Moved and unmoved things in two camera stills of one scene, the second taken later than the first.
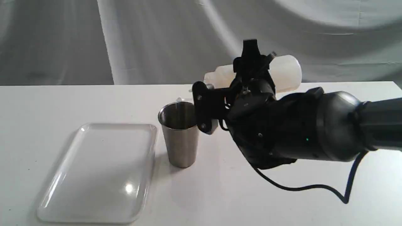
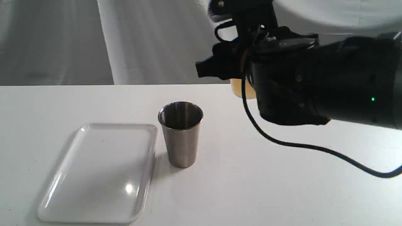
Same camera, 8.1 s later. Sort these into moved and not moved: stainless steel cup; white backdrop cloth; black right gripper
Moved: black right gripper
Not moved: stainless steel cup; white backdrop cloth
